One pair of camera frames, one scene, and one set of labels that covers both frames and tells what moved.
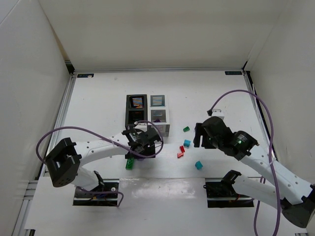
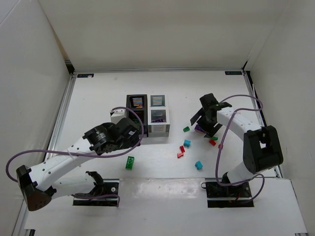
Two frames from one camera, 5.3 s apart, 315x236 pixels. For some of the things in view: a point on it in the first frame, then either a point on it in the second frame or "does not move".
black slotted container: (136, 109) does not move
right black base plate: (220, 193) does not move
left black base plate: (106, 194) does not move
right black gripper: (202, 135) -> (205, 120)
